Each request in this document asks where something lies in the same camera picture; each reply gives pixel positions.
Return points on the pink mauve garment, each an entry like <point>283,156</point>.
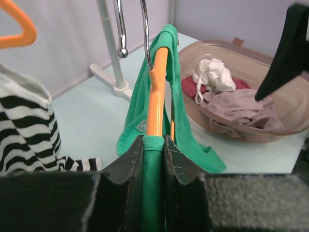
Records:
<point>241,107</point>

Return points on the red garment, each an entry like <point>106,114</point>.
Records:
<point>189,86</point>

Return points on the orange hanger front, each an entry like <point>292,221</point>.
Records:
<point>157,96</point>

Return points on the black white striped tank top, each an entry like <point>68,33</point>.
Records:
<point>29,134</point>

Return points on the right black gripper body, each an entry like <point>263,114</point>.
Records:
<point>292,56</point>

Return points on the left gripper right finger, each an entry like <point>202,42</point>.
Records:
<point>197,201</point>

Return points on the white garment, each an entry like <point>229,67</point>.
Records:
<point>214,76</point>

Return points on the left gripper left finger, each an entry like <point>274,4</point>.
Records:
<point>97,201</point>

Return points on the green tank top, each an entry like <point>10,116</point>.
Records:
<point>152,206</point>

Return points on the brown plastic laundry basket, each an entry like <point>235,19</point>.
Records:
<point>291,102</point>

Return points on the metal clothes rack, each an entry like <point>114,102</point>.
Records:
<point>111,48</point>

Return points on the orange hanger with striped top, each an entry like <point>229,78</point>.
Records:
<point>28,33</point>

